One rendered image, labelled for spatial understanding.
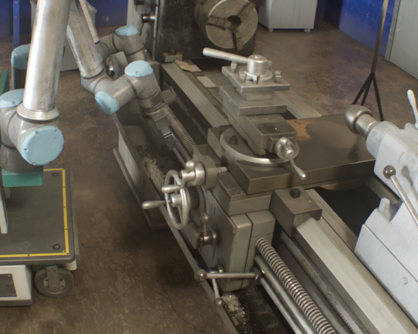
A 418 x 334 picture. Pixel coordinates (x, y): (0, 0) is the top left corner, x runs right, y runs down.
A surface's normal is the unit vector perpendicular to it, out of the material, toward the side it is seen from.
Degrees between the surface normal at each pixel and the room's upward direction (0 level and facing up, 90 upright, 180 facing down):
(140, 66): 20
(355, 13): 90
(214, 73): 0
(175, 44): 90
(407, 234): 66
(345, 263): 36
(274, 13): 90
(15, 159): 70
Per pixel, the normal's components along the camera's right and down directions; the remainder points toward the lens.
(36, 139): 0.60, 0.54
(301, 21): 0.39, 0.51
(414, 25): -0.92, 0.13
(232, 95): 0.10, -0.85
